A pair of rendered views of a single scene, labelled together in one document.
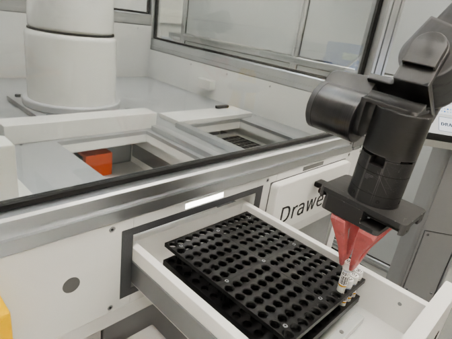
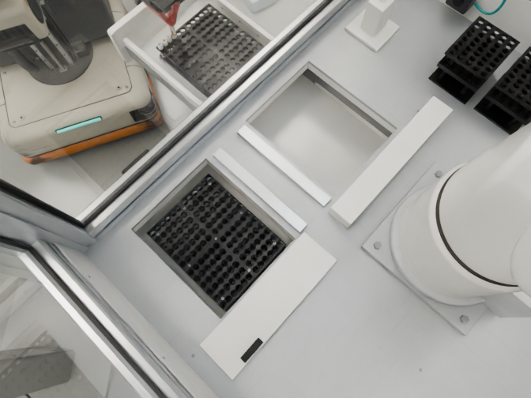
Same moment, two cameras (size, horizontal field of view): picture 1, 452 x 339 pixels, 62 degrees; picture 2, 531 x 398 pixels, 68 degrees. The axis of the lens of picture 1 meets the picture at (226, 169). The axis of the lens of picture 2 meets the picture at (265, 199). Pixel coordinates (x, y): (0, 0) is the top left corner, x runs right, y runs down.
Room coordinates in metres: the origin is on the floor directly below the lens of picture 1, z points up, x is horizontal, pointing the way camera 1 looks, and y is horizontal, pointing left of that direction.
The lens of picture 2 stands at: (1.05, 0.07, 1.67)
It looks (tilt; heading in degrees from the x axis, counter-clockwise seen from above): 73 degrees down; 183
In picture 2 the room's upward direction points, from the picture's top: 2 degrees counter-clockwise
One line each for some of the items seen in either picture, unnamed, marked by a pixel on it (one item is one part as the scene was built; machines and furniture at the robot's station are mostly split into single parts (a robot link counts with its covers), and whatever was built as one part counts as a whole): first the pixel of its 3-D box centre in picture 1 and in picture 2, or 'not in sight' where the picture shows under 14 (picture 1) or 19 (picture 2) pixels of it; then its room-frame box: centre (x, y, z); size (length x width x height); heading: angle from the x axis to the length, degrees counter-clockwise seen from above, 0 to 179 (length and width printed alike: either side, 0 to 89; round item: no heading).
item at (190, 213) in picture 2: not in sight; (217, 241); (0.89, -0.04, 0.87); 0.22 x 0.18 x 0.06; 48
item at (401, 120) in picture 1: (391, 129); not in sight; (0.40, -0.17, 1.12); 0.07 x 0.06 x 0.07; 48
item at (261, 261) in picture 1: (259, 279); not in sight; (0.44, -0.07, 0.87); 0.22 x 0.18 x 0.06; 48
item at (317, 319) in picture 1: (325, 304); not in sight; (0.38, -0.15, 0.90); 0.18 x 0.02 x 0.01; 138
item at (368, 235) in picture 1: (353, 232); not in sight; (0.40, -0.16, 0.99); 0.07 x 0.07 x 0.09; 48
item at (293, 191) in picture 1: (310, 194); not in sight; (0.76, -0.19, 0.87); 0.29 x 0.02 x 0.11; 138
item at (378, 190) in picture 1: (378, 182); not in sight; (0.40, -0.17, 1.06); 0.10 x 0.07 x 0.07; 48
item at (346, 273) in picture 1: (344, 276); not in sight; (0.40, -0.17, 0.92); 0.01 x 0.01 x 0.05
